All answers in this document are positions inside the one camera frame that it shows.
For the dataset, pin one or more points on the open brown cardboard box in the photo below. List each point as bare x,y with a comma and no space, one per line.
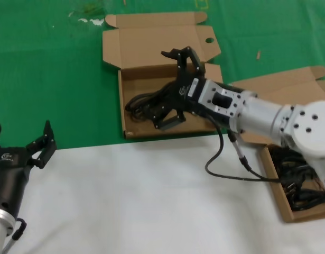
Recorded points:
151,39
283,79

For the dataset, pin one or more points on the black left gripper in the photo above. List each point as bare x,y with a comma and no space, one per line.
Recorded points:
9,172

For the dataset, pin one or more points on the silver rod connector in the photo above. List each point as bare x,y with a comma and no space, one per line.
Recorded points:
9,246

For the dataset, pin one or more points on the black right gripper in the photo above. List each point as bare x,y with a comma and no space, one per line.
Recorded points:
187,92

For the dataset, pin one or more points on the green felt table cloth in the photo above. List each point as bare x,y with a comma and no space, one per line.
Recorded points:
46,66

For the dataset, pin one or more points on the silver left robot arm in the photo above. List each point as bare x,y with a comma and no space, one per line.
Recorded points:
1,227

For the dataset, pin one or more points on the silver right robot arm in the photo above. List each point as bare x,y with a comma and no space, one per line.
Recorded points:
310,127

